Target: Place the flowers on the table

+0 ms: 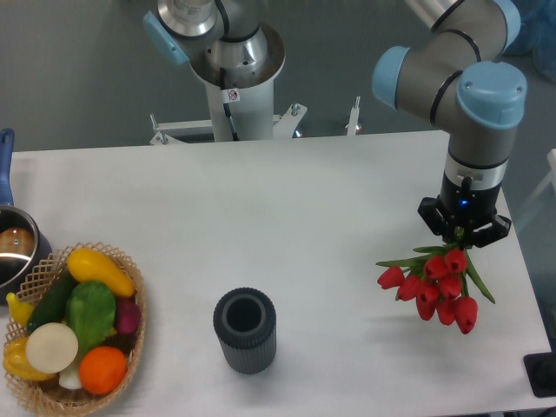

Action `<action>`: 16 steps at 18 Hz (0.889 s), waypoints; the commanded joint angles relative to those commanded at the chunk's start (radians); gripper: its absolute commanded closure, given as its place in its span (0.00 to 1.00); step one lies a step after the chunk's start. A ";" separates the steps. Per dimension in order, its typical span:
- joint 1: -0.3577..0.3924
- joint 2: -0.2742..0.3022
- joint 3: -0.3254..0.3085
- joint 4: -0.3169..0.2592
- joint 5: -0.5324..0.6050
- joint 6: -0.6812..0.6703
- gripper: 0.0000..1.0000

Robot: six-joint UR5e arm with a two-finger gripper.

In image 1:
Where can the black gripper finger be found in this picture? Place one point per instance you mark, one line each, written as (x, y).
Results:
(495, 229)
(439, 224)

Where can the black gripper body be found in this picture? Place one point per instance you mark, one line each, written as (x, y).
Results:
(474, 205)

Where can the red tulip bouquet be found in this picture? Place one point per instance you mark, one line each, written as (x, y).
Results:
(437, 279)

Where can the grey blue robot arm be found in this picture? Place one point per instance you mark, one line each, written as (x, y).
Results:
(456, 83)

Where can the black device at table edge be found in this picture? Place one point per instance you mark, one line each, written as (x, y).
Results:
(540, 370)

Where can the blue plastic bag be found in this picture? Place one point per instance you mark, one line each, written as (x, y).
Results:
(536, 36)

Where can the dark grey ribbed vase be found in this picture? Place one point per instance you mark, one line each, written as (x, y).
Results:
(245, 323)

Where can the yellow squash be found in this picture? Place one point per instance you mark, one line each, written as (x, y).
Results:
(86, 264)

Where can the green lettuce leaf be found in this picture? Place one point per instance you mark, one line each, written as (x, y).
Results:
(90, 314)

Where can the orange fruit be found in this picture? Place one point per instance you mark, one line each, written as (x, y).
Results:
(102, 369)

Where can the dark green cucumber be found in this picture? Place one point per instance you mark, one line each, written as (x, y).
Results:
(52, 306)

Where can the white onion half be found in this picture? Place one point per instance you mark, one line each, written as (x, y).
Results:
(51, 348)

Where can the yellow banana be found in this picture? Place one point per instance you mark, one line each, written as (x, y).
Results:
(19, 311)

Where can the yellow bell pepper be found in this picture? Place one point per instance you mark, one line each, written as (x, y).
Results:
(15, 362)

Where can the white frame at right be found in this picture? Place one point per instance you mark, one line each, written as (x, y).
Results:
(539, 198)

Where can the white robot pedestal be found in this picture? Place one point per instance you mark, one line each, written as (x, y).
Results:
(239, 115)

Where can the blue handled saucepan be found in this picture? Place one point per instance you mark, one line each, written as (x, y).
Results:
(23, 245)

